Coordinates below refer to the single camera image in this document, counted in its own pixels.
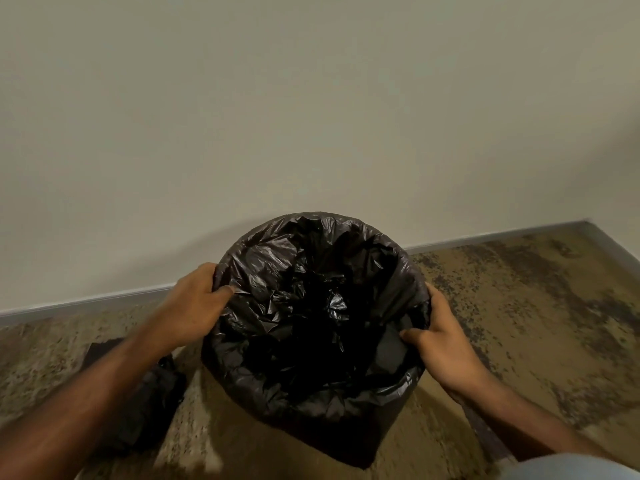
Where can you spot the person's left forearm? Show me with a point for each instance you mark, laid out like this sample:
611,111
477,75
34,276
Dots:
80,404

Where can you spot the person's right hand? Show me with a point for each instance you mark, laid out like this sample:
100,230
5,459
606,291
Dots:
449,348

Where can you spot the grey baseboard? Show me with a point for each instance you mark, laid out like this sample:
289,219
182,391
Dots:
350,259

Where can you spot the person's right forearm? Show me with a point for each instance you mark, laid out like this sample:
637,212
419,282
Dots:
525,424

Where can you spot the person's right thumb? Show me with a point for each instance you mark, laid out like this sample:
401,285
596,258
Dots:
413,335

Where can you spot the crumpled black plastic bag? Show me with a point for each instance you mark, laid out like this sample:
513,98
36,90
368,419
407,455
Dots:
145,399

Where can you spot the light blue clothing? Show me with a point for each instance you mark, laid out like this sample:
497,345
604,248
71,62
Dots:
575,468

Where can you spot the person's left thumb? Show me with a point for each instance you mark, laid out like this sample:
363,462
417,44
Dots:
223,294

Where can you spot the black trash bin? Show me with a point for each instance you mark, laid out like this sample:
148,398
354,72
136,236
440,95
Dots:
360,444

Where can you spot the black plastic trash bag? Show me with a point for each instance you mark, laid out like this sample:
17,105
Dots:
315,319

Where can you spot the person's left hand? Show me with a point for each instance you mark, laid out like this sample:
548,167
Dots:
191,308

